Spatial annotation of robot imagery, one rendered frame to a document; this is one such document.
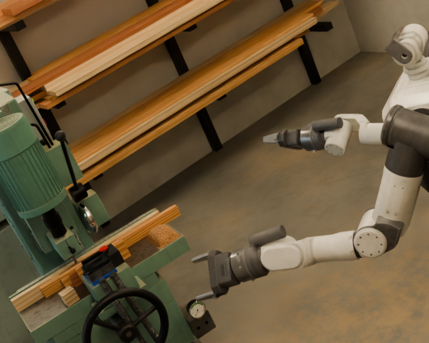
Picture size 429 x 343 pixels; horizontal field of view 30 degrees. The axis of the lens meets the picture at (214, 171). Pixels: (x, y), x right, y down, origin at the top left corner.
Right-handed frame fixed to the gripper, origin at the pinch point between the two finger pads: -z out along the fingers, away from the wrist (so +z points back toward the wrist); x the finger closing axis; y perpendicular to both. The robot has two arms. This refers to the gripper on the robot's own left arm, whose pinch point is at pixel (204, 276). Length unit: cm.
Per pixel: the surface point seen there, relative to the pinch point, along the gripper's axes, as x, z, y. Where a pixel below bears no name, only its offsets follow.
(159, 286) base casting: 17, -44, -43
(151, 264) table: 23, -42, -37
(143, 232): 38, -48, -42
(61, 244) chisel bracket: 32, -64, -16
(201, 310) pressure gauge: 9, -36, -55
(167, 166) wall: 178, -168, -249
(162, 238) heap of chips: 32, -38, -38
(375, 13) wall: 279, -20, -327
